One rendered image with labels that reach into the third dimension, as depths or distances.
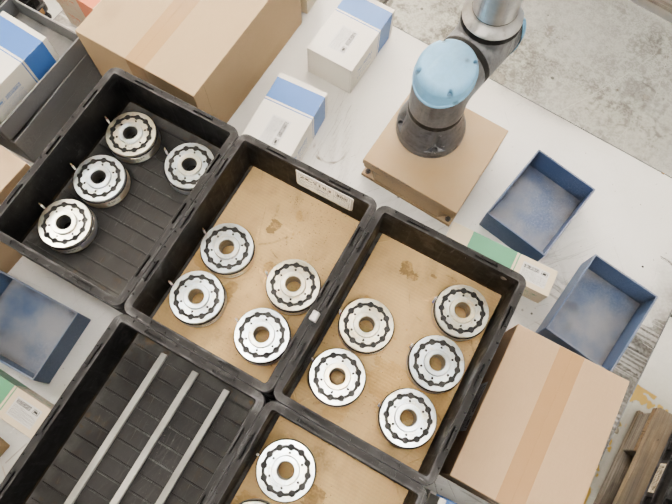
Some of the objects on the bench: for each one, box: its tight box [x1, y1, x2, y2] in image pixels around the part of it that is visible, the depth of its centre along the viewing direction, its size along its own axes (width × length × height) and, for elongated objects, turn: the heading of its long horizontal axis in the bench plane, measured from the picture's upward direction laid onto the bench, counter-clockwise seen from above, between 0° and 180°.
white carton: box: [307, 0, 395, 93], centre depth 142 cm, size 20×12×9 cm, turn 148°
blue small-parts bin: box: [0, 270, 91, 384], centre depth 120 cm, size 20×15×7 cm
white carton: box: [242, 73, 327, 161], centre depth 134 cm, size 20×12×9 cm, turn 153°
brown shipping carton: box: [439, 324, 629, 504], centre depth 112 cm, size 30×22×16 cm
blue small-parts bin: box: [479, 150, 595, 262], centre depth 131 cm, size 20×15×7 cm
